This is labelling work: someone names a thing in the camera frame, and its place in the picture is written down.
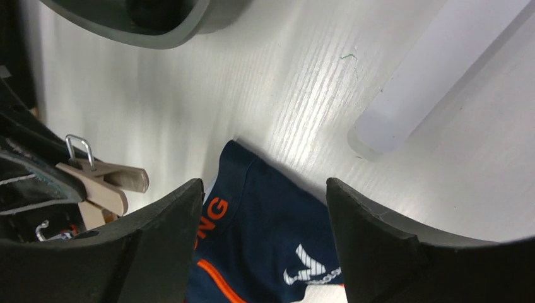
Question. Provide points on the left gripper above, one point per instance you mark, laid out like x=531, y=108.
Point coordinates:
x=38, y=201

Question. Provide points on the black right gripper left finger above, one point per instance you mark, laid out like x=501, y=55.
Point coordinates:
x=144, y=256

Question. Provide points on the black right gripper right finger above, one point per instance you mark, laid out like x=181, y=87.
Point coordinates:
x=388, y=257

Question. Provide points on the wooden clip hanger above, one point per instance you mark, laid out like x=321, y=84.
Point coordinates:
x=104, y=183

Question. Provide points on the navy orange underwear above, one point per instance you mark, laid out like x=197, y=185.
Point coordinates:
x=261, y=238

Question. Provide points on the grey plastic basin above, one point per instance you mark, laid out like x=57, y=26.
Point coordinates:
x=150, y=24

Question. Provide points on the white right pole base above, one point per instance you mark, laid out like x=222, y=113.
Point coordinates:
x=461, y=35

